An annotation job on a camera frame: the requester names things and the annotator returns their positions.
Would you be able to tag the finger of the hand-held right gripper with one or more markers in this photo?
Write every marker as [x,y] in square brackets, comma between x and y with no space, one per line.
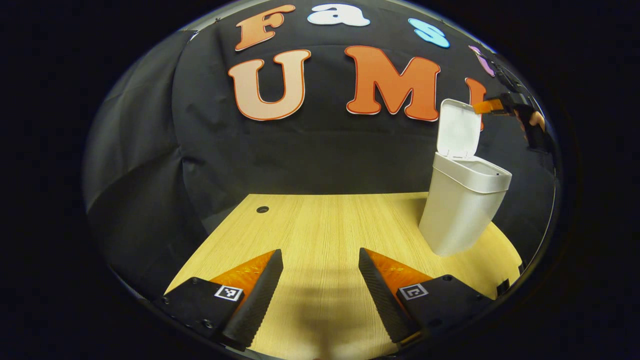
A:
[487,106]

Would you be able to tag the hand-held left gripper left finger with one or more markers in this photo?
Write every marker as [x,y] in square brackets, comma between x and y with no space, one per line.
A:
[260,300]

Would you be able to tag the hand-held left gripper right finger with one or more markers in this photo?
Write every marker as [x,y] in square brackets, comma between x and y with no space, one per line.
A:
[385,302]

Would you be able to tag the white desktop garbage bin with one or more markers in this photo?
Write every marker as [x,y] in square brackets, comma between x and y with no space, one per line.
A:
[457,210]

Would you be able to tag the wooden desktop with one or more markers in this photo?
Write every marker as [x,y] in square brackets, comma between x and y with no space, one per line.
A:
[320,235]

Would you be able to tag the black desk grommet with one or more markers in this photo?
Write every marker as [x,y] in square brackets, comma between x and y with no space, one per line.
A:
[262,209]

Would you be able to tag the small black desk clamp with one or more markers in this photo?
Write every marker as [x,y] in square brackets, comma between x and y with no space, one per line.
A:
[502,287]

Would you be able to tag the black backdrop cloth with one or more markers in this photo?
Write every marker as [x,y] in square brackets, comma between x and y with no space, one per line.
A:
[325,150]

